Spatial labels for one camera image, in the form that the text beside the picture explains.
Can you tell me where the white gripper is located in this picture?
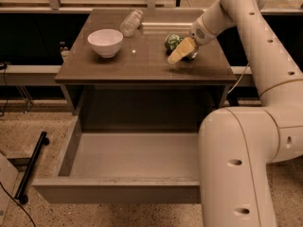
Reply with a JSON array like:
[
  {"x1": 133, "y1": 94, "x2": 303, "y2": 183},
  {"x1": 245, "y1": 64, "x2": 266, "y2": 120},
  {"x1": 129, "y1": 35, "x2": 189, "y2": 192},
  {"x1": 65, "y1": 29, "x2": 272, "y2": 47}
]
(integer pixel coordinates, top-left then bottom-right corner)
[{"x1": 168, "y1": 15, "x2": 218, "y2": 65}]

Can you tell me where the green soda can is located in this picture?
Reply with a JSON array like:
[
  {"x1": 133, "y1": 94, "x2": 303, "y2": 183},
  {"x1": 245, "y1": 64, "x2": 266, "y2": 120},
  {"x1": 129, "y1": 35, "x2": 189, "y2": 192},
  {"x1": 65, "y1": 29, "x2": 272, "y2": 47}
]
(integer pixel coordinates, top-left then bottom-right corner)
[{"x1": 164, "y1": 34, "x2": 198, "y2": 60}]

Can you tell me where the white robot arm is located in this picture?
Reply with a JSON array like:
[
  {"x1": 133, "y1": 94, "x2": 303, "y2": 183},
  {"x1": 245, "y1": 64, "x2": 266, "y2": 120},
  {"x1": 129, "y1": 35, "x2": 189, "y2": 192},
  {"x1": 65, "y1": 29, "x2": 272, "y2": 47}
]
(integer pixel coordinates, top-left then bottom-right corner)
[{"x1": 168, "y1": 0, "x2": 303, "y2": 227}]

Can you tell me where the brown cabinet with top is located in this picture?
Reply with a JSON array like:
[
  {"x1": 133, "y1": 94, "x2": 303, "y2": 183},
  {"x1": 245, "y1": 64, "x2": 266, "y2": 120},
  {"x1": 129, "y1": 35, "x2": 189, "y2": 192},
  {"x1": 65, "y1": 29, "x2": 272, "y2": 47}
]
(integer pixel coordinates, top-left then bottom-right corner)
[{"x1": 55, "y1": 9, "x2": 236, "y2": 108}]

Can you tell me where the open top drawer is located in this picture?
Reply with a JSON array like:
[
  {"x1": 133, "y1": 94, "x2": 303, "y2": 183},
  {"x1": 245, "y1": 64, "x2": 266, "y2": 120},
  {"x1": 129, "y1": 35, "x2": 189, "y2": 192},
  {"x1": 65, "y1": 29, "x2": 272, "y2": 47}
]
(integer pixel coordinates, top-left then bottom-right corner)
[{"x1": 31, "y1": 90, "x2": 222, "y2": 205}]

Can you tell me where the clear plastic bottle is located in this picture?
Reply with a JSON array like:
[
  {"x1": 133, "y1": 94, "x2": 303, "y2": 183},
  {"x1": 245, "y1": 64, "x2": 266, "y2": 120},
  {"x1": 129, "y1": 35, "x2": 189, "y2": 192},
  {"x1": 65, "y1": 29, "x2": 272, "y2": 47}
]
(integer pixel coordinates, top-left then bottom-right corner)
[{"x1": 120, "y1": 9, "x2": 143, "y2": 37}]

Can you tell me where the white ceramic bowl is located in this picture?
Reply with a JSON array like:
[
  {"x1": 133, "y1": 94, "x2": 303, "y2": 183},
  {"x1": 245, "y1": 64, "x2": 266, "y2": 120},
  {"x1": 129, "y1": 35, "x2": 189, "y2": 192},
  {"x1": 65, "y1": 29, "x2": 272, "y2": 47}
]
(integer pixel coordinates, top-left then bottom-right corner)
[{"x1": 87, "y1": 29, "x2": 123, "y2": 58}]

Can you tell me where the small bottle behind cabinet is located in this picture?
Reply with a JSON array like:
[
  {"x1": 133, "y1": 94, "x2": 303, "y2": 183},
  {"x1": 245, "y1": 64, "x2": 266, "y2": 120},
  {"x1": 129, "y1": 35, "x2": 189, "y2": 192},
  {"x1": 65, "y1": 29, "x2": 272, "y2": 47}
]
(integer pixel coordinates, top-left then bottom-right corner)
[{"x1": 60, "y1": 42, "x2": 69, "y2": 61}]

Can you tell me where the black wheeled stand base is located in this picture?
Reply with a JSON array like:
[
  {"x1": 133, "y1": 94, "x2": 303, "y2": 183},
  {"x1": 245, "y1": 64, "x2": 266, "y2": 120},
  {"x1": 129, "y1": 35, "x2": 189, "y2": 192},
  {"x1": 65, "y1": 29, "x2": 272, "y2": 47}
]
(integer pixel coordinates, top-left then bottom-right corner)
[{"x1": 9, "y1": 131, "x2": 49, "y2": 205}]

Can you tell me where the white cable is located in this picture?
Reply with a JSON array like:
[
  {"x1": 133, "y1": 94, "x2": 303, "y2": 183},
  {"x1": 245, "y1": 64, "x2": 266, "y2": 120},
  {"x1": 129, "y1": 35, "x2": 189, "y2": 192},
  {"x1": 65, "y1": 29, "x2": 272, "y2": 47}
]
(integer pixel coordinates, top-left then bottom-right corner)
[{"x1": 226, "y1": 61, "x2": 250, "y2": 95}]

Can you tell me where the black floor cable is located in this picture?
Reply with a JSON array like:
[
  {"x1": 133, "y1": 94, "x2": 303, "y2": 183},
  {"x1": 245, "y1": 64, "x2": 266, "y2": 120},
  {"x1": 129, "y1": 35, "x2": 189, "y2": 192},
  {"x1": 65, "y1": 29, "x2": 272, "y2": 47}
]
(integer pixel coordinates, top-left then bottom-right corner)
[{"x1": 0, "y1": 183, "x2": 36, "y2": 227}]

